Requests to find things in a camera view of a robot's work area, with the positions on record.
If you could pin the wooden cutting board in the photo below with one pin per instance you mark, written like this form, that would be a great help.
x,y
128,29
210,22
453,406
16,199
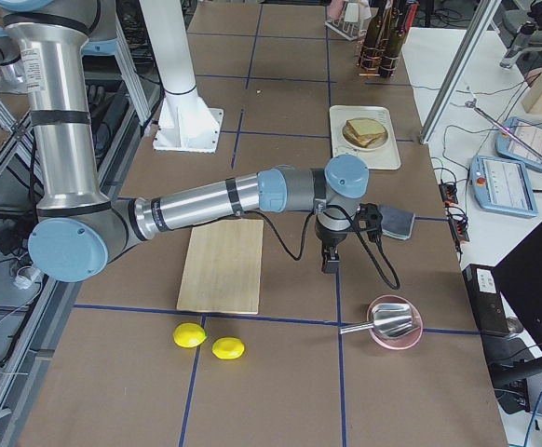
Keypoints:
x,y
222,268

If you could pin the black box device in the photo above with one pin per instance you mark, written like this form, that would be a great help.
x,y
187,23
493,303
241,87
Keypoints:
x,y
485,300

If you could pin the white round plate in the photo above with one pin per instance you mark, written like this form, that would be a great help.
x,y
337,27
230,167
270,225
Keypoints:
x,y
365,133

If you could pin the blue teach pendant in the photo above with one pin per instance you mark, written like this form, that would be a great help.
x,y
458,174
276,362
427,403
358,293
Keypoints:
x,y
502,186
528,132

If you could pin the aluminium frame post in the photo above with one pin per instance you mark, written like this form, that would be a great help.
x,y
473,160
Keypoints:
x,y
478,26

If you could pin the black laptop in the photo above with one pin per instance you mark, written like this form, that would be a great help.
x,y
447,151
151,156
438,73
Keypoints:
x,y
519,277

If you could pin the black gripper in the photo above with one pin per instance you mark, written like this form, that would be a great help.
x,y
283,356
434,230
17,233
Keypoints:
x,y
331,241

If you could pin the grey folded cloth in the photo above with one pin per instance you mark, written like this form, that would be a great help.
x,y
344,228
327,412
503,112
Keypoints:
x,y
396,223

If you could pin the yellow lemon left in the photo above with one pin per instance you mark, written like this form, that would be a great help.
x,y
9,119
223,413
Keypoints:
x,y
189,335

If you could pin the bread slice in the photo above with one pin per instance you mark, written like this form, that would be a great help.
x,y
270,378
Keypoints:
x,y
366,140
364,125

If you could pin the blue teach pendant near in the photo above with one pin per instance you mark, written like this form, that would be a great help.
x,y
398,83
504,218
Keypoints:
x,y
502,186

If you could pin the blue teach pendant far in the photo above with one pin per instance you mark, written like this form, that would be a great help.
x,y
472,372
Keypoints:
x,y
528,132

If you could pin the yellow lemon right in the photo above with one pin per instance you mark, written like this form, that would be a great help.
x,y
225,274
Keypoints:
x,y
228,348

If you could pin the copper wire bottle rack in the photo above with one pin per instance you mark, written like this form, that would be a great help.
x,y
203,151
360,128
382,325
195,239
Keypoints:
x,y
380,60

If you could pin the metal scoop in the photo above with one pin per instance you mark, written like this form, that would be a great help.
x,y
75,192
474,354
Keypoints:
x,y
388,321

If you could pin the yellow lemon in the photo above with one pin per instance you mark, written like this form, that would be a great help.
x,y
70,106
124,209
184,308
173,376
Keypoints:
x,y
189,335
228,348

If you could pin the white wire cup rack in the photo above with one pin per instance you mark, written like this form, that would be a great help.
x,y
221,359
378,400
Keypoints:
x,y
348,18

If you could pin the long metal rod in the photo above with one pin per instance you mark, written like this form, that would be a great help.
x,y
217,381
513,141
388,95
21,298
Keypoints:
x,y
505,130

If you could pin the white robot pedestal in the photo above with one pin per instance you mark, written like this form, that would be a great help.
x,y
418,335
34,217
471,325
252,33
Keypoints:
x,y
185,123

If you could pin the dark green wine bottle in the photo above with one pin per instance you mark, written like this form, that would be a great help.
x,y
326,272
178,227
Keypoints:
x,y
379,24

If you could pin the pink bowl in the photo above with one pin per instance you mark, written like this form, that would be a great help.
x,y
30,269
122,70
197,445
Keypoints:
x,y
406,341

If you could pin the cream bear tray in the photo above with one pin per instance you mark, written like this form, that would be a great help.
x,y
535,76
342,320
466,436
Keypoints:
x,y
382,154

